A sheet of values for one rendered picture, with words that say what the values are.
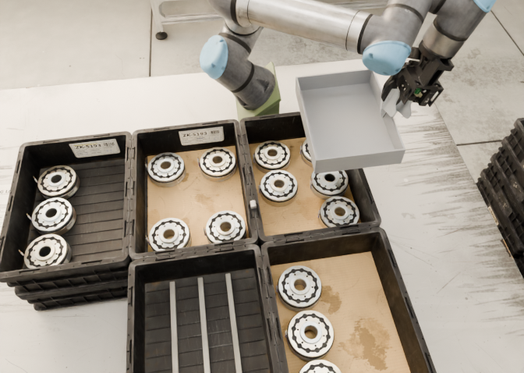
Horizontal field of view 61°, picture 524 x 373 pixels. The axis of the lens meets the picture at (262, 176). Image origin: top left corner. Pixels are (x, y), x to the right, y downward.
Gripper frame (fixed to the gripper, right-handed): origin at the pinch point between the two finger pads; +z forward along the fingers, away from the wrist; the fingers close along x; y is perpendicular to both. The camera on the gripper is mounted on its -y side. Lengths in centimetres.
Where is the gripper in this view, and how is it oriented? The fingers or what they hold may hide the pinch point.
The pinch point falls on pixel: (386, 110)
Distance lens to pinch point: 111.1
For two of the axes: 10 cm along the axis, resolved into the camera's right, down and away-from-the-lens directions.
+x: 9.4, 0.2, 3.3
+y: 1.8, 8.0, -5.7
